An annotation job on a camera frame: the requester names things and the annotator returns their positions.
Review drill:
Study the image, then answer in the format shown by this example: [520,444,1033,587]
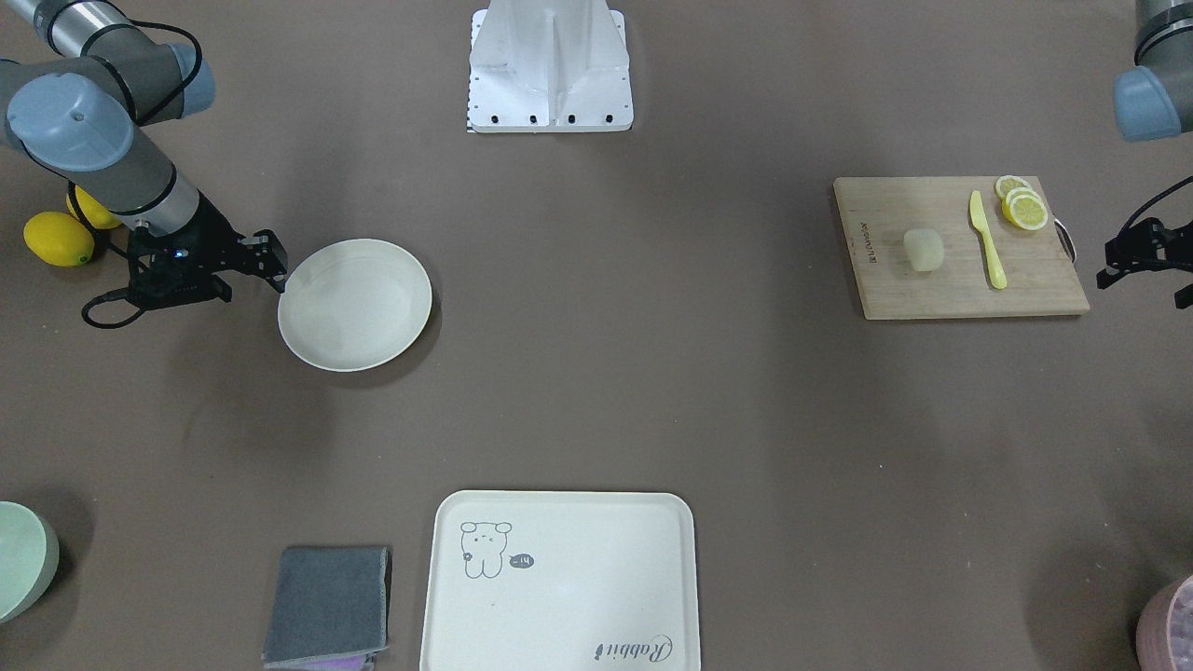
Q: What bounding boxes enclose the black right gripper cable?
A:
[80,181,150,330]

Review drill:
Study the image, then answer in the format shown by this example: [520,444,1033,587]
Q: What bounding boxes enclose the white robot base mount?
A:
[466,1,635,133]

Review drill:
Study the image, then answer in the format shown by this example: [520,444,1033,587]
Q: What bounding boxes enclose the white steamed bun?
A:
[902,226,945,273]

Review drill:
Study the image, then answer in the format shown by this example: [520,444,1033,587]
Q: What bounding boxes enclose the upper yellow lemon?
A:
[64,185,123,230]

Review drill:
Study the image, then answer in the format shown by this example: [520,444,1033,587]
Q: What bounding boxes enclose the cream round plate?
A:
[277,239,433,371]

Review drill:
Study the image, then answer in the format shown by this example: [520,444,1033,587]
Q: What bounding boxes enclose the yellow lemon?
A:
[21,213,95,267]
[64,185,123,230]

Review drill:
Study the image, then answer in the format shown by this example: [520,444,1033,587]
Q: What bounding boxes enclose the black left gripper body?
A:
[1121,217,1192,273]

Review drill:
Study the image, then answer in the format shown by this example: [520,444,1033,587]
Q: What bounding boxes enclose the pale green bowl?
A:
[1,501,60,623]

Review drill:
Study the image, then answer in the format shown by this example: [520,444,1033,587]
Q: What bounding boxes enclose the pink bowl with ice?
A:
[1136,575,1192,670]

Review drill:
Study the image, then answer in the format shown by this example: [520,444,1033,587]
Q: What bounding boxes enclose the lemon slices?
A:
[995,174,1051,232]

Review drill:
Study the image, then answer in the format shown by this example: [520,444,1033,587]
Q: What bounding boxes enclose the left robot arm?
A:
[1096,1,1192,290]

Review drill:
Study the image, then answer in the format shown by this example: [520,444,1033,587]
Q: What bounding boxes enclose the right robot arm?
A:
[1,1,289,310]

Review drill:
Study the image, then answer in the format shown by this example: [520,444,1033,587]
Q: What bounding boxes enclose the yellow plastic knife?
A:
[968,190,1008,290]

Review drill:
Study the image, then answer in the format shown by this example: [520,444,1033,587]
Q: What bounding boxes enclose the folded grey cloth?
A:
[262,544,391,670]

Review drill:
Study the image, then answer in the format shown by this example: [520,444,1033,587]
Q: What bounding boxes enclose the bamboo cutting board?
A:
[832,176,1090,320]

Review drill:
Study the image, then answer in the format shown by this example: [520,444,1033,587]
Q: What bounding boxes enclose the lower yellow lemon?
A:
[21,213,95,267]

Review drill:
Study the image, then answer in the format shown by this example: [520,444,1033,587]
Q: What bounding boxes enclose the cream rabbit serving tray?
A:
[420,491,701,670]

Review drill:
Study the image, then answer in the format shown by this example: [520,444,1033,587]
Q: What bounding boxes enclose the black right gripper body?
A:
[125,199,245,309]

